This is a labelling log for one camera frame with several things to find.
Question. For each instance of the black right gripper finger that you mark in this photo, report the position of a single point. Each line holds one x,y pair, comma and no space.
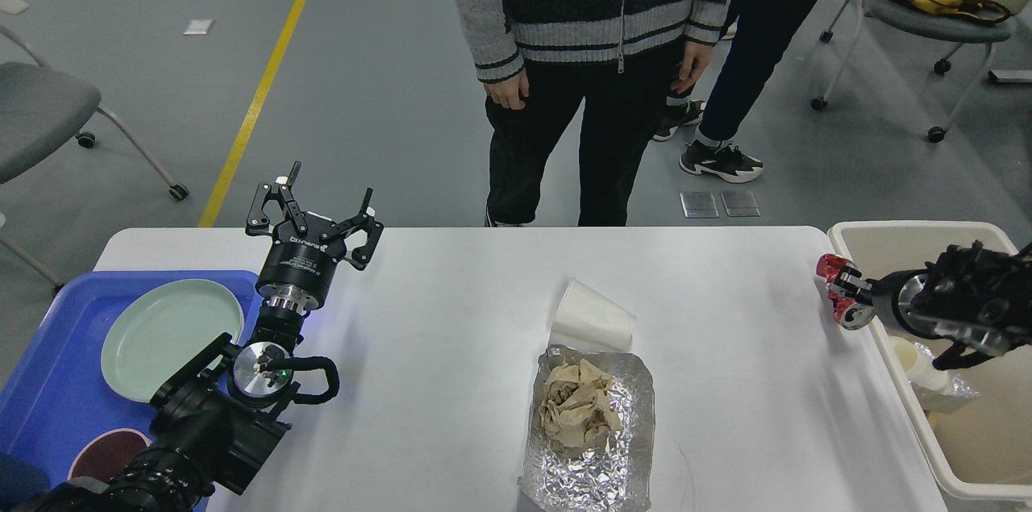
847,287

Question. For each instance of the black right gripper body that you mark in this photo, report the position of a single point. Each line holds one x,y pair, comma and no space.
885,295

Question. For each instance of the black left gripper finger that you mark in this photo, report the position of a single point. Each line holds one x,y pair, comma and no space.
280,191
354,240

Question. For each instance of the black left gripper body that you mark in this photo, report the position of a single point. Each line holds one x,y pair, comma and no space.
300,270

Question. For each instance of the red foil wrapper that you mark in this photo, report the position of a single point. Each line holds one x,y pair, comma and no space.
855,317

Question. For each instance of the green plate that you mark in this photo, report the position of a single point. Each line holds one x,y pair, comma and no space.
164,329

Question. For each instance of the aluminium foil sheet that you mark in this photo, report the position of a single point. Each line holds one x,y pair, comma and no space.
613,476

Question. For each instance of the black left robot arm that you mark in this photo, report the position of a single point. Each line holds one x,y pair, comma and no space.
217,416

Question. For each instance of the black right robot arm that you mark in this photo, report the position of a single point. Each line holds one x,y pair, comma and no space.
977,298

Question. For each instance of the beige plastic bin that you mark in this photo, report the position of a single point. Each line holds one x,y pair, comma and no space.
980,452

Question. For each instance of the grey chair left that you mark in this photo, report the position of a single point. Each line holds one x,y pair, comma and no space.
42,108

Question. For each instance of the blue plastic tray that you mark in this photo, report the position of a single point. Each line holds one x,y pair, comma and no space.
56,400

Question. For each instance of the crumpled brown paper on foil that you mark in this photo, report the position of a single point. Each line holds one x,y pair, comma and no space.
576,412

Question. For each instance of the person in dark jeans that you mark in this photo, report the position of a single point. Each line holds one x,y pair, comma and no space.
764,29

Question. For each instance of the person in black trousers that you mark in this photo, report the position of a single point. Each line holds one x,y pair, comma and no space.
542,61

